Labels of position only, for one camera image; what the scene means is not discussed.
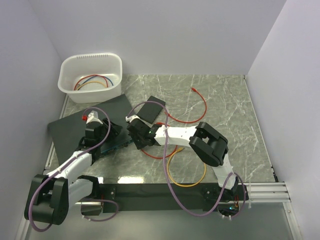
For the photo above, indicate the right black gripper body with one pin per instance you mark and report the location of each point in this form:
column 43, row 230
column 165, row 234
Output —
column 138, row 140

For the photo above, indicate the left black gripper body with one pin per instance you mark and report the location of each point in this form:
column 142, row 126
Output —
column 107, row 133

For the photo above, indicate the large black network switch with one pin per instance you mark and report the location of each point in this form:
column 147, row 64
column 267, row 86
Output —
column 68, row 131

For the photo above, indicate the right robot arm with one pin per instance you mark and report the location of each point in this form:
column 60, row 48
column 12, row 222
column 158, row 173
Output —
column 208, row 144

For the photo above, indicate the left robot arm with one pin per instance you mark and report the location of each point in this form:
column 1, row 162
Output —
column 51, row 195

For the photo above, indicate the white plastic tub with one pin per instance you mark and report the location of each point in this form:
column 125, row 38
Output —
column 91, row 78

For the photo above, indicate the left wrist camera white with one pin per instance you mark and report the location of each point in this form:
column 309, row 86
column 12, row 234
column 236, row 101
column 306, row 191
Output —
column 92, row 117

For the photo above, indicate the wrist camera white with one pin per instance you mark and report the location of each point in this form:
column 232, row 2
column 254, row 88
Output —
column 131, row 117
column 92, row 117

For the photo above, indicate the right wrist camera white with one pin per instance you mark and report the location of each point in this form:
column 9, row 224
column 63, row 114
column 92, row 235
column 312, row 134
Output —
column 131, row 117

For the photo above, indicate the small black switch box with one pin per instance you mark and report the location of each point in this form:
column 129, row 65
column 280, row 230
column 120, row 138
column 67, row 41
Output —
column 149, row 112

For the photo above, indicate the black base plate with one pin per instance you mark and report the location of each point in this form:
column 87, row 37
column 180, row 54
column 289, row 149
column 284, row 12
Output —
column 157, row 197

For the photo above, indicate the aluminium rail right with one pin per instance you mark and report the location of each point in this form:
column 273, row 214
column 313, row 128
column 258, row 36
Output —
column 268, row 192

